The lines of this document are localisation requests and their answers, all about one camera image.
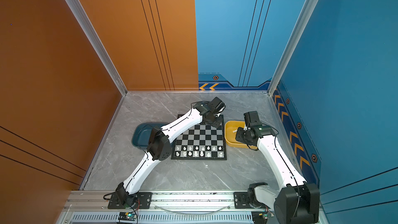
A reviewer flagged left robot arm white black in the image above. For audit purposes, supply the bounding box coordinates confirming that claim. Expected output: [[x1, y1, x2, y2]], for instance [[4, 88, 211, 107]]
[[115, 97, 226, 208]]

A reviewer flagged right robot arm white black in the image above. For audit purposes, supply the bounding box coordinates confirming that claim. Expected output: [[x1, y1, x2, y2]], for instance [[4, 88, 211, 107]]
[[235, 111, 320, 224]]

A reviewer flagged white chess pieces row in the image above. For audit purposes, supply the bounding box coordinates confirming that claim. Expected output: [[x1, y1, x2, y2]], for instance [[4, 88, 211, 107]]
[[172, 145, 226, 159]]

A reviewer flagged right circuit board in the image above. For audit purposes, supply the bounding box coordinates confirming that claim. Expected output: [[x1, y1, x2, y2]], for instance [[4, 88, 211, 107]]
[[251, 212, 274, 224]]

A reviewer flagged left green circuit board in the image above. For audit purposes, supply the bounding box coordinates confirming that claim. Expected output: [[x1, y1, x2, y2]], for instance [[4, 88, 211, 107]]
[[118, 212, 138, 224]]

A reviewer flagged yellow plastic tray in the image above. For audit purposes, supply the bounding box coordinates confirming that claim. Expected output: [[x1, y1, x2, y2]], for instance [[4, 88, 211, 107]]
[[224, 120, 257, 149]]

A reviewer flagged black white chessboard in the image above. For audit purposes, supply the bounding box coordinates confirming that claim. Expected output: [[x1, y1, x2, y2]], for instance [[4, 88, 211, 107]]
[[171, 120, 227, 161]]

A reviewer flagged teal plastic tray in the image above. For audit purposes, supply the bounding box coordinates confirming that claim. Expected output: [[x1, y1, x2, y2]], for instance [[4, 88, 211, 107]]
[[131, 122, 167, 149]]

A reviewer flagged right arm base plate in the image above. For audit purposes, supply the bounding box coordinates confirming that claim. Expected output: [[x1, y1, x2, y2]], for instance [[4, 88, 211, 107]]
[[233, 191, 275, 209]]

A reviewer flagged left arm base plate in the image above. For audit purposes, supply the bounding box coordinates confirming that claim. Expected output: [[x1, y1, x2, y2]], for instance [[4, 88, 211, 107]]
[[107, 192, 152, 210]]

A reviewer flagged aluminium mounting rail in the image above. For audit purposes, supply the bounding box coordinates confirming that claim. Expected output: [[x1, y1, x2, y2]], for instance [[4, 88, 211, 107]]
[[55, 189, 330, 224]]

